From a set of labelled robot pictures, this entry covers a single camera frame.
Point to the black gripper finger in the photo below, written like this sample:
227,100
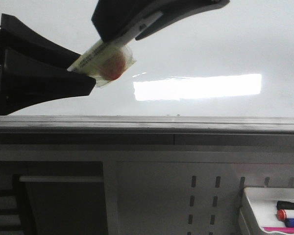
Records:
33,69
124,20

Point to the white black whiteboard marker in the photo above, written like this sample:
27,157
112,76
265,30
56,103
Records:
107,61

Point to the grey whiteboard ledge tray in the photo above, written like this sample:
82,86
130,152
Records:
147,124

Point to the white glossy whiteboard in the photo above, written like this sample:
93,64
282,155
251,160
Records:
237,61

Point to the dark cabinet with shelf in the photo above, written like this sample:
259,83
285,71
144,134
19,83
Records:
52,198

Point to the white pegboard panel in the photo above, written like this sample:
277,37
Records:
153,196

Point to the white plastic storage bin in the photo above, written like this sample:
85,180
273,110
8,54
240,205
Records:
259,210

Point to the black marker cap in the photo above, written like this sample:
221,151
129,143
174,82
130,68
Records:
285,205

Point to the red capped marker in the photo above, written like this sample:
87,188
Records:
282,215

